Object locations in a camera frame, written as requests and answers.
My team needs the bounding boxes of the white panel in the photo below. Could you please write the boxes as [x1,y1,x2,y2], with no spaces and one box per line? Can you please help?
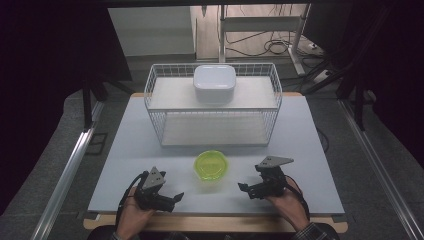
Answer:
[107,5,197,58]

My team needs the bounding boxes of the white wire shelf rack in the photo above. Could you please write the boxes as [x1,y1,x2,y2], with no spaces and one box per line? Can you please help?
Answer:
[143,62,284,148]

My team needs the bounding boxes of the black metal stand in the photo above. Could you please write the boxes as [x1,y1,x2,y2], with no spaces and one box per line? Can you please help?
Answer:
[299,6,394,132]
[81,74,135,132]

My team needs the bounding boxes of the person's right hand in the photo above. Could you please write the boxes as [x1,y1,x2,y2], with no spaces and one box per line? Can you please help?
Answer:
[264,175,311,233]

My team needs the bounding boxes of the aluminium rail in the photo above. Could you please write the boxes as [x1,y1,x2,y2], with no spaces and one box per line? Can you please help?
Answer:
[30,99,105,240]
[337,98,424,240]

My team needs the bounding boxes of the white square bowl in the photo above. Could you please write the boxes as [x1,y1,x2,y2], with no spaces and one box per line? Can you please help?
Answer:
[193,64,237,105]

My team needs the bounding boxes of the green round bowl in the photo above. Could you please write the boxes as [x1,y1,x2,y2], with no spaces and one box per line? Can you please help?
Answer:
[193,149,230,183]

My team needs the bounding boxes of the thin black cable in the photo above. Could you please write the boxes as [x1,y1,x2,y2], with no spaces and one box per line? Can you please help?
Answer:
[316,127,331,155]

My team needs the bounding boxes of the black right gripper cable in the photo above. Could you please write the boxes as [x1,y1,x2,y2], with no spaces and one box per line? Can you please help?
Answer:
[283,181,312,222]

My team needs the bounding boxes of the person's left hand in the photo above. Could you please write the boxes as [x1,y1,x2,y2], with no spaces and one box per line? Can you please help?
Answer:
[115,186,156,240]

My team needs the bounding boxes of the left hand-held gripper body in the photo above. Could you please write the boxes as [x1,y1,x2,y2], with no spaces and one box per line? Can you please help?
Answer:
[134,166,177,213]

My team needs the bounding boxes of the black floor cables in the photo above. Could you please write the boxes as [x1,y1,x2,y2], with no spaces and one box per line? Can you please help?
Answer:
[225,30,323,58]

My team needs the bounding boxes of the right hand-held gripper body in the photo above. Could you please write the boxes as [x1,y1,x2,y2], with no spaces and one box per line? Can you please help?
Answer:
[247,155,295,201]

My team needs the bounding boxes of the white power strip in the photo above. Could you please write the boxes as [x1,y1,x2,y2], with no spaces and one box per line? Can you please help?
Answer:
[312,69,335,85]

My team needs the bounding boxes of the black floor bracket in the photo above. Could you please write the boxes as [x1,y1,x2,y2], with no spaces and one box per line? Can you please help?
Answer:
[85,132,109,156]

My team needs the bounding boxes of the white desk frame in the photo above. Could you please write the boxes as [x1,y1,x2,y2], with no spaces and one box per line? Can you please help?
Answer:
[218,3,312,77]

